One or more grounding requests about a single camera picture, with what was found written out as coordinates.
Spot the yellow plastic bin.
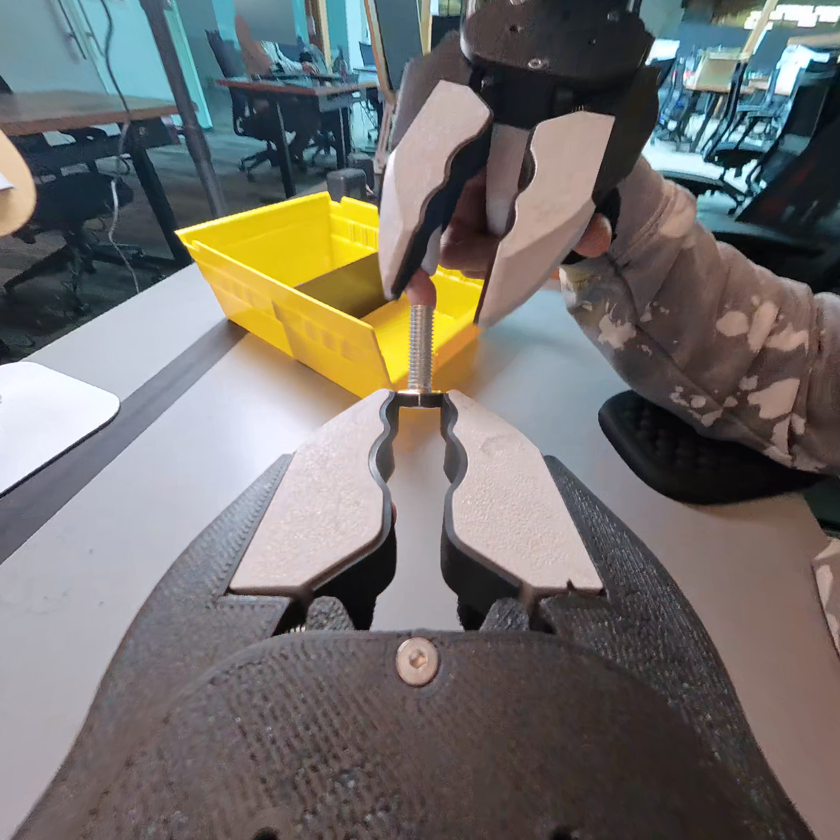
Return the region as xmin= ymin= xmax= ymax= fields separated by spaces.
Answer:
xmin=175 ymin=193 xmax=484 ymax=399

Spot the wooden desk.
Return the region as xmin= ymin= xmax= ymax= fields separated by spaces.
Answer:
xmin=0 ymin=92 xmax=185 ymax=270
xmin=217 ymin=73 xmax=382 ymax=198

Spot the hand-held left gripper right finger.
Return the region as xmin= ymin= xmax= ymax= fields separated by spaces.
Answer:
xmin=441 ymin=390 xmax=607 ymax=627

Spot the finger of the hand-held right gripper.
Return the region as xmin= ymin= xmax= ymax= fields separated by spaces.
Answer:
xmin=476 ymin=109 xmax=615 ymax=329
xmin=378 ymin=82 xmax=493 ymax=300

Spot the black mesh office chair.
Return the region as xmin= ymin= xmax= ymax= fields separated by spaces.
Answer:
xmin=657 ymin=53 xmax=840 ymax=290

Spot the wooden board stand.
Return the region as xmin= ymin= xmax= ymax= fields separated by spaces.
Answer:
xmin=357 ymin=0 xmax=399 ymax=172

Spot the person's right forearm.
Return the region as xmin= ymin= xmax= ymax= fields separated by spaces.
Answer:
xmin=562 ymin=158 xmax=840 ymax=476

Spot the person's right hand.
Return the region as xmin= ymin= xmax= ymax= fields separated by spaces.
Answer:
xmin=405 ymin=164 xmax=615 ymax=305

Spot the studio light panel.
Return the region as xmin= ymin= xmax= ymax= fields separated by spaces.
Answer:
xmin=138 ymin=0 xmax=227 ymax=217

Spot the instruction sheet stand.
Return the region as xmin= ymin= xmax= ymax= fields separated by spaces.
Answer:
xmin=0 ymin=129 xmax=122 ymax=497

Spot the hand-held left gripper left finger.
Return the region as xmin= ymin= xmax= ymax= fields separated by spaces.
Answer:
xmin=230 ymin=389 xmax=396 ymax=622

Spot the small black box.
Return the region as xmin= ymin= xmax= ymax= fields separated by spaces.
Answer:
xmin=326 ymin=167 xmax=378 ymax=202

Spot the silver hex bolt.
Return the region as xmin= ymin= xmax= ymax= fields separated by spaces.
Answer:
xmin=407 ymin=300 xmax=435 ymax=392

